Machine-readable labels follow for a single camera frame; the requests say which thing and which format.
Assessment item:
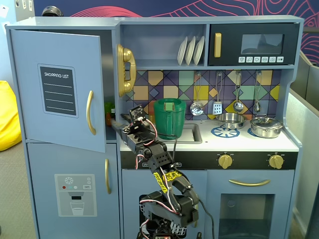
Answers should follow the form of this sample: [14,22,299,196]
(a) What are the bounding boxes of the gold microwave handle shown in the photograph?
[214,32,222,58]

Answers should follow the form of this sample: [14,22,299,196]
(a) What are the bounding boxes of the steel slotted spoon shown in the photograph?
[190,72,204,117]

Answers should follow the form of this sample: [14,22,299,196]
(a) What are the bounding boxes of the steel pot with lid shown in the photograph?
[249,115,284,138]

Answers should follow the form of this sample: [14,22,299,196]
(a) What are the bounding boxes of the white plate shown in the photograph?
[185,36,196,66]
[193,36,205,66]
[177,36,188,66]

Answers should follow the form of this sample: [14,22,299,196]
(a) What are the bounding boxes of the gold oven door handle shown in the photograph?
[228,178,271,187]

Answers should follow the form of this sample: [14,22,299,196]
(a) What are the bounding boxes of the blue toy kitchen cabinet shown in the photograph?
[5,15,305,239]

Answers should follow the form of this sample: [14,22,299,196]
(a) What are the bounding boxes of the thin black camera cable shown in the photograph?
[157,133,178,170]

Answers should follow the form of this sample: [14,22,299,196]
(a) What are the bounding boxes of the green plastic pitcher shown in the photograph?
[153,98,187,140]

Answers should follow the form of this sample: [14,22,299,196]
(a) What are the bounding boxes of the steel ladle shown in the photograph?
[233,71,244,113]

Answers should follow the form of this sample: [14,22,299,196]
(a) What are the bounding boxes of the gold toy telephone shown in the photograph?
[117,44,137,98]

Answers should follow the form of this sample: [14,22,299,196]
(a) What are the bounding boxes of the yellow bean bag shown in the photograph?
[0,80,22,152]

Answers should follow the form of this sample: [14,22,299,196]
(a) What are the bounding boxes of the grey toy sink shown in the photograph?
[183,123,203,144]

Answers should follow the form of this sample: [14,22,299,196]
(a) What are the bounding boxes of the green toy food item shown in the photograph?
[104,101,117,116]

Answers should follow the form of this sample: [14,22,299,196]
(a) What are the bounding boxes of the blue oven door with window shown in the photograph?
[207,169,296,239]

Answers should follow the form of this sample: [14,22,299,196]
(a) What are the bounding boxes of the short curved gold door handle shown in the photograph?
[104,158,112,195]

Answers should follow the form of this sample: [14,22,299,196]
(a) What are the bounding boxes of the grey locker cabinet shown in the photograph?
[14,0,35,22]

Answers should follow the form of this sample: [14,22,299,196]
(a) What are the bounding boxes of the steel spatula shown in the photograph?
[212,72,223,116]

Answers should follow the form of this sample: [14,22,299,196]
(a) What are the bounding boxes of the black power cable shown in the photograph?
[198,200,216,239]

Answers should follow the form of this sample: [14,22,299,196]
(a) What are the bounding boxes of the long curved gold door handle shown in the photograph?
[86,90,97,136]

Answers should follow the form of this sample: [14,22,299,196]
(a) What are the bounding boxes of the open steel pot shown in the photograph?
[215,113,247,129]

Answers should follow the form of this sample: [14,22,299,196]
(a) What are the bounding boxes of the gold stove knob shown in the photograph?
[268,154,284,169]
[218,154,234,170]

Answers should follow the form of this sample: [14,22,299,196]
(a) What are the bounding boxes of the black round helmet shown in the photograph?
[41,6,62,17]

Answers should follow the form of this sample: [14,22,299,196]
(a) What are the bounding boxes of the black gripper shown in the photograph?
[107,113,160,155]

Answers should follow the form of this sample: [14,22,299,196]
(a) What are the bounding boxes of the blue ice dispenser cabinet door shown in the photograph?
[26,139,118,239]

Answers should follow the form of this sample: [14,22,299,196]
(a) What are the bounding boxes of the small camera circuit board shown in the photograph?
[129,104,146,123]

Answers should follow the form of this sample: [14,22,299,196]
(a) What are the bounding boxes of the hanging metal spoon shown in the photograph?
[253,71,262,113]

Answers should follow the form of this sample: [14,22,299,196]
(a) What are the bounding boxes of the blue shopping list cabinet door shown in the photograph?
[9,29,106,153]

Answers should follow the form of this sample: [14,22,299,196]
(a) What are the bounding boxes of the black microwave door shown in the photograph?
[208,23,300,67]

